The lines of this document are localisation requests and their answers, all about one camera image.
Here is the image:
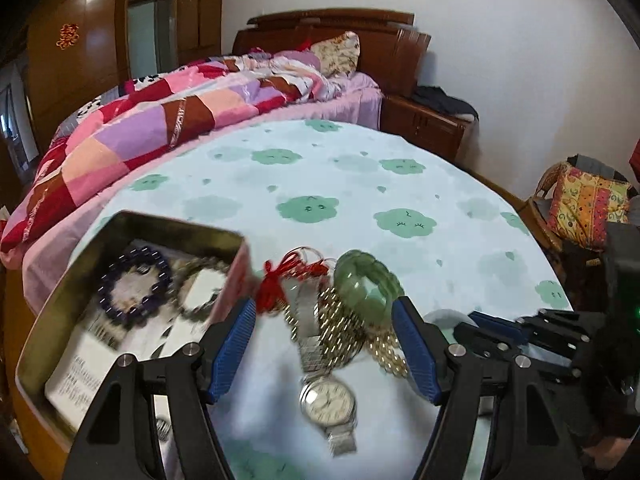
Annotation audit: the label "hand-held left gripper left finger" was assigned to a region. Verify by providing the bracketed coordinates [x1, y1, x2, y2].
[62, 297, 258, 480]

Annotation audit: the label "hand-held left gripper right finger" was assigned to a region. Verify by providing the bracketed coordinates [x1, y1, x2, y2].
[391, 296, 586, 480]

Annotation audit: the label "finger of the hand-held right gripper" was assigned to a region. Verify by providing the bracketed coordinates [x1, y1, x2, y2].
[469, 309, 608, 348]
[452, 322, 581, 378]

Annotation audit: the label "pink metal tin box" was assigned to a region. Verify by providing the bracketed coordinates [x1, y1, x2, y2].
[15, 211, 253, 456]

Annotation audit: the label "red tassel cord bracelet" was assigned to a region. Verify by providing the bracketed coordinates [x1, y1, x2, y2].
[255, 247, 336, 317]

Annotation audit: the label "pearl necklace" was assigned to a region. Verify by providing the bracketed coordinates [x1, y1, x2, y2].
[315, 285, 411, 378]

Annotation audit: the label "green jade bangle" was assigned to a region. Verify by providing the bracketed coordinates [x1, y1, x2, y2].
[332, 249, 406, 332]

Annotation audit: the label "silver wrist watch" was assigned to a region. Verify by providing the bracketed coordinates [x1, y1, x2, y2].
[284, 277, 360, 457]

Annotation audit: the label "colourful patterned cushion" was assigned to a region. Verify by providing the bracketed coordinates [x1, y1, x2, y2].
[547, 165, 633, 252]

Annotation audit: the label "wooden chair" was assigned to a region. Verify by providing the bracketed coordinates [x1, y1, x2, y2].
[520, 162, 640, 281]

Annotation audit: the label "grey cloth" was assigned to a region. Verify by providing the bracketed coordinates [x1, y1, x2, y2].
[567, 154, 633, 182]

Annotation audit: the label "printed paper sheets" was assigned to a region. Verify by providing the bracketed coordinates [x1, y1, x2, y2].
[45, 240, 231, 433]

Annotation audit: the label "wooden nightstand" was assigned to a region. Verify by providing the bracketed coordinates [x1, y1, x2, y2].
[380, 92, 476, 163]

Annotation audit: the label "dark clothes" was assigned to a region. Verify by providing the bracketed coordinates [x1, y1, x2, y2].
[412, 85, 480, 122]

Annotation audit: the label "patchwork quilt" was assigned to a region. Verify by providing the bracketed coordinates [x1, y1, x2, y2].
[0, 52, 346, 268]

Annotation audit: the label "pink bed sheet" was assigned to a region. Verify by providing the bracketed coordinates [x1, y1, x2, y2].
[20, 72, 383, 311]

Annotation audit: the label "wooden bed headboard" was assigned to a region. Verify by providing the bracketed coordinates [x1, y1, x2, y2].
[232, 8, 432, 98]

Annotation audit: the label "floral pillow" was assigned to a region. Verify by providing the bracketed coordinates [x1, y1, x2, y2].
[310, 31, 361, 78]

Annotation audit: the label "wooden wardrobe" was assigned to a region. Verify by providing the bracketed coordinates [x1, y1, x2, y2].
[0, 0, 226, 201]

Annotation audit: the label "red wardrobe decoration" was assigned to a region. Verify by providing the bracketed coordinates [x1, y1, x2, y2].
[56, 23, 81, 50]

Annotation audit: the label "olive bead bracelet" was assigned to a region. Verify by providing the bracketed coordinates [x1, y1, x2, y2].
[172, 257, 232, 322]

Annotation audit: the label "purple bead bracelet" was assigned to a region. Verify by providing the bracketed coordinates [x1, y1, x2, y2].
[97, 252, 173, 318]

